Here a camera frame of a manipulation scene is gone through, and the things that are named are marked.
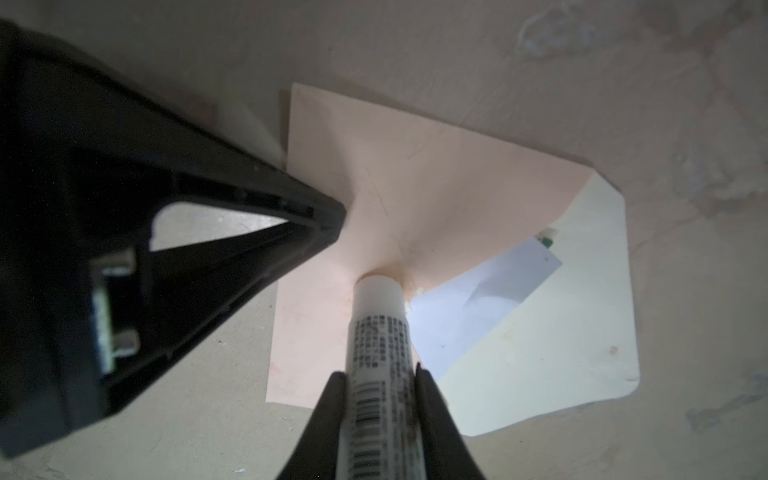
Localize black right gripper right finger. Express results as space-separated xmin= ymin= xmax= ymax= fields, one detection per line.
xmin=415 ymin=364 xmax=485 ymax=480

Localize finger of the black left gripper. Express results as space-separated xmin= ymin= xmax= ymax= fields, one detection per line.
xmin=19 ymin=35 xmax=345 ymax=419

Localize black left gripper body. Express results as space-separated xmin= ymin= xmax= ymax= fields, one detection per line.
xmin=1 ymin=21 xmax=103 ymax=459

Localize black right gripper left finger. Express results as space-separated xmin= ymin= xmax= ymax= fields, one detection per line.
xmin=277 ymin=372 xmax=346 ymax=480

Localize white glue stick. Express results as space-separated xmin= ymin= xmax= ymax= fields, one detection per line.
xmin=336 ymin=275 xmax=426 ymax=480

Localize white letter with green border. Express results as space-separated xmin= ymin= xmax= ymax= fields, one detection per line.
xmin=408 ymin=237 xmax=562 ymax=379

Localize pink envelope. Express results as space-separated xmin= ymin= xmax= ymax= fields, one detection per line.
xmin=266 ymin=84 xmax=640 ymax=436

